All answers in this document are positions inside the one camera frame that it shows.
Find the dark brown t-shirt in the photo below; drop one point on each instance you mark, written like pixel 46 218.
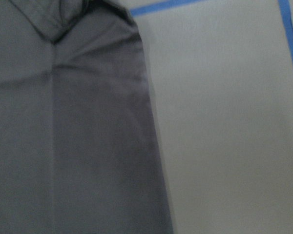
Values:
pixel 78 148

